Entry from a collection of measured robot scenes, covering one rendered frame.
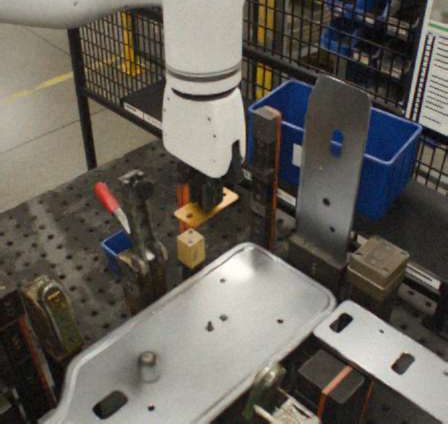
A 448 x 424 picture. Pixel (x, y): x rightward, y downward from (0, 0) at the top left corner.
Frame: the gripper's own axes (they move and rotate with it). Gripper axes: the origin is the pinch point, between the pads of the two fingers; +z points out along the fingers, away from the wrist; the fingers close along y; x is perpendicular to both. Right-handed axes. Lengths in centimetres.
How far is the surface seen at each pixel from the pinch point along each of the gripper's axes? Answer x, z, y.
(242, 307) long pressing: 6.8, 27.7, 0.8
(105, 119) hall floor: 118, 128, -205
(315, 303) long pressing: 15.7, 27.7, 9.0
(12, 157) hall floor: 60, 128, -212
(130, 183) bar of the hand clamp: -0.6, 7.1, -15.7
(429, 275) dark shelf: 32.3, 25.2, 21.0
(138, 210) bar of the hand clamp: 0.0, 12.4, -15.2
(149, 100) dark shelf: 37, 25, -58
